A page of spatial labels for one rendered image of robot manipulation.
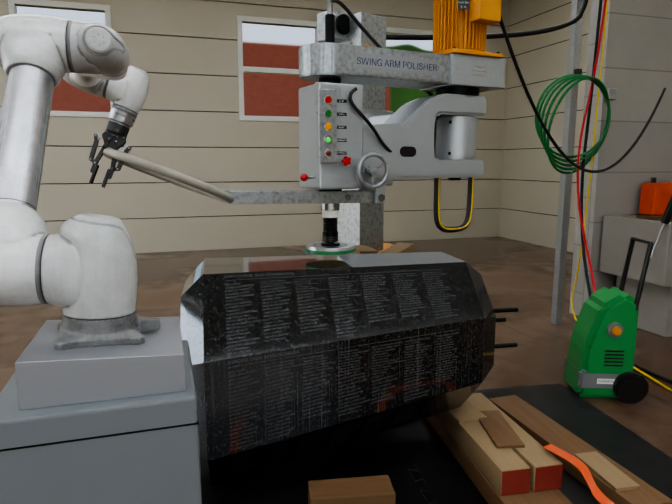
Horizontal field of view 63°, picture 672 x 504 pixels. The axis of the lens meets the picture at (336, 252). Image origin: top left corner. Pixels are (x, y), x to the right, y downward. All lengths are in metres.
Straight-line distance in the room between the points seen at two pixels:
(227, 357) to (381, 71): 1.29
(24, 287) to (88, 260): 0.14
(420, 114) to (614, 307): 1.52
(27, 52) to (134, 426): 0.93
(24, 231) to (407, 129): 1.61
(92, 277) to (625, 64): 4.44
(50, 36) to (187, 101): 6.69
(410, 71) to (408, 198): 6.72
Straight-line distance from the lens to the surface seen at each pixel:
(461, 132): 2.62
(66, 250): 1.27
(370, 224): 3.08
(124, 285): 1.29
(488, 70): 2.68
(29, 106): 1.52
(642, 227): 4.64
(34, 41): 1.61
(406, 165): 2.42
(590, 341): 3.31
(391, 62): 2.40
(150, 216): 8.25
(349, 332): 2.01
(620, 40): 5.03
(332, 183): 2.23
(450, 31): 2.68
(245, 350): 1.94
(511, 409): 2.92
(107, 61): 1.60
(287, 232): 8.48
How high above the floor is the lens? 1.28
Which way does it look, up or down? 9 degrees down
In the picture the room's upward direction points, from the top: straight up
